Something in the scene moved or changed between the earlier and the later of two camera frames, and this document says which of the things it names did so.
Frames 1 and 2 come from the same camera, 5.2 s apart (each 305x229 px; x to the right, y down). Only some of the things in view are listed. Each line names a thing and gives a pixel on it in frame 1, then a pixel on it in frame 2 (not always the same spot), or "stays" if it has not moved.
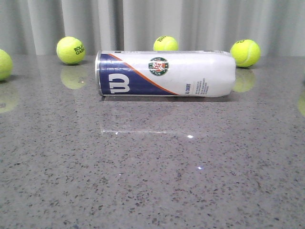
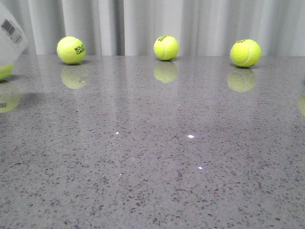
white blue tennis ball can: [188, 73] → [14, 39]
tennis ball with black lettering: [70, 50] stays
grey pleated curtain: [35, 27] stays
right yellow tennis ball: [246, 52] stays
